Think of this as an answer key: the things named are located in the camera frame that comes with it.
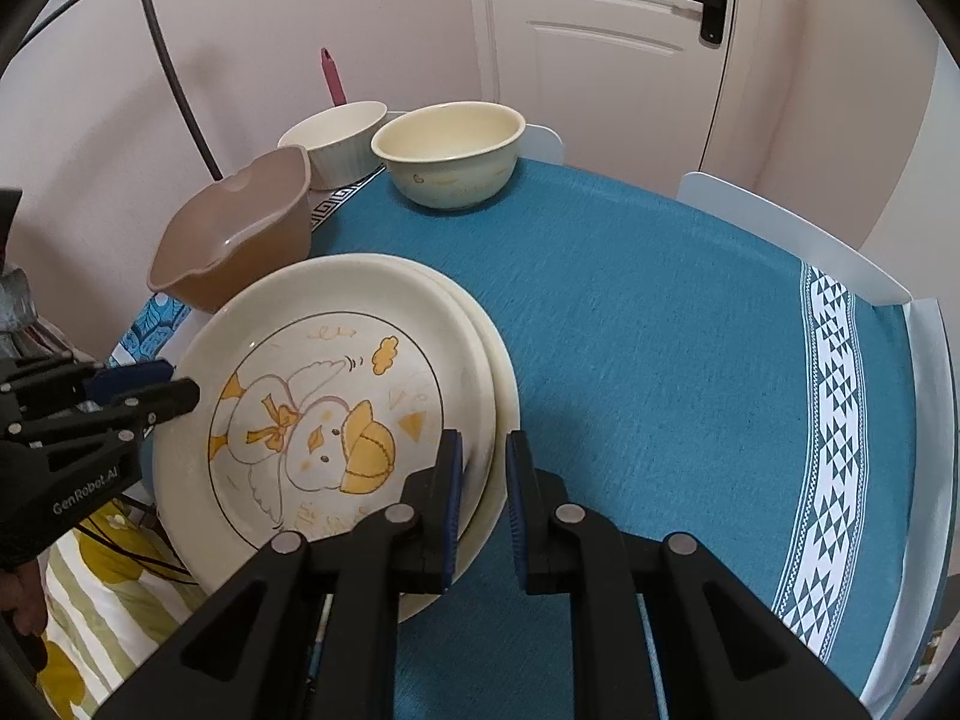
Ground plain white plate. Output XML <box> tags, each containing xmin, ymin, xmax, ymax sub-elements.
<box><xmin>389</xmin><ymin>268</ymin><xmax>513</xmax><ymax>598</ymax></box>

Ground cream yellow bowl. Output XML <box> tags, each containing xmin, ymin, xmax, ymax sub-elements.
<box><xmin>371</xmin><ymin>101</ymin><xmax>527</xmax><ymax>211</ymax></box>

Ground person's left hand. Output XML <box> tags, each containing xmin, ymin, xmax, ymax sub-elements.
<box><xmin>0</xmin><ymin>559</ymin><xmax>49</xmax><ymax>637</ymax></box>

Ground white ribbed bowl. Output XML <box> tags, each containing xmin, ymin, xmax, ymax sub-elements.
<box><xmin>277</xmin><ymin>101</ymin><xmax>389</xmax><ymax>192</ymax></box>

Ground black metal stand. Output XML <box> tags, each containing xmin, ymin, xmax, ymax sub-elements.
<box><xmin>18</xmin><ymin>0</ymin><xmax>223</xmax><ymax>181</ymax></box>

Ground white door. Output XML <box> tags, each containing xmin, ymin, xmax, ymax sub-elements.
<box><xmin>463</xmin><ymin>0</ymin><xmax>812</xmax><ymax>197</ymax></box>

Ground pink mop handle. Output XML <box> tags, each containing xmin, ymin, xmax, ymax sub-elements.
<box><xmin>319</xmin><ymin>47</ymin><xmax>348</xmax><ymax>106</ymax></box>

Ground small cream duck plate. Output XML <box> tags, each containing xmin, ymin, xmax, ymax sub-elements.
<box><xmin>152</xmin><ymin>262</ymin><xmax>498</xmax><ymax>598</ymax></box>

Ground black door lock handle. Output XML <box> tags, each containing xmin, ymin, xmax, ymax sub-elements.
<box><xmin>673</xmin><ymin>0</ymin><xmax>733</xmax><ymax>47</ymax></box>

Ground white wardrobe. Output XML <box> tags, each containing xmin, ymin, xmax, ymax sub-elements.
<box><xmin>861</xmin><ymin>43</ymin><xmax>960</xmax><ymax>310</ymax></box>

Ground striped floral bedding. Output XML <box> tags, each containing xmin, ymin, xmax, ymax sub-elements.
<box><xmin>37</xmin><ymin>499</ymin><xmax>206</xmax><ymax>718</ymax></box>

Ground brown square bowl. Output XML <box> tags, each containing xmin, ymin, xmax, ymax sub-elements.
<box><xmin>146</xmin><ymin>146</ymin><xmax>311</xmax><ymax>314</ymax></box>

